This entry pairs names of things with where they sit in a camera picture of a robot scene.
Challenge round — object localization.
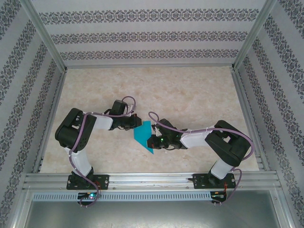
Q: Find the grey sheet metal panel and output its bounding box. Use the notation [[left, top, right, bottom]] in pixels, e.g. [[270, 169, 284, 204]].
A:
[[23, 200, 285, 228]]

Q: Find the aluminium table edge rail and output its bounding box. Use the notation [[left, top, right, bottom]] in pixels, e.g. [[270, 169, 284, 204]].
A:
[[63, 62, 235, 70], [32, 69, 68, 174]]

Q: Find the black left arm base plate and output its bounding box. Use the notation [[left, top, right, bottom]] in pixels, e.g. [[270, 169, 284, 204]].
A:
[[66, 174, 111, 191]]

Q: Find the blue square paper sheet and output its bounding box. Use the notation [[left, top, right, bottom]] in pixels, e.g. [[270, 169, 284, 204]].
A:
[[133, 120, 155, 155]]

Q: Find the slotted grey cable duct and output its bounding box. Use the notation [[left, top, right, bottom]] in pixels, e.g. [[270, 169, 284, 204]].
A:
[[31, 191, 212, 201]]

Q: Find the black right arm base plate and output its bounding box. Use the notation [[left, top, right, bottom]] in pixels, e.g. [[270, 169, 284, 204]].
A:
[[193, 173, 236, 190]]

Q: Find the aluminium frame upright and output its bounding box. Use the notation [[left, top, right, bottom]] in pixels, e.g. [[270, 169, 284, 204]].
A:
[[9, 187, 33, 228], [272, 187, 298, 228]]

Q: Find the aluminium frame corner post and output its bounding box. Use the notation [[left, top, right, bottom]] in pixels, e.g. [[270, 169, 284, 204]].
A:
[[20, 0, 68, 72], [230, 0, 279, 72]]

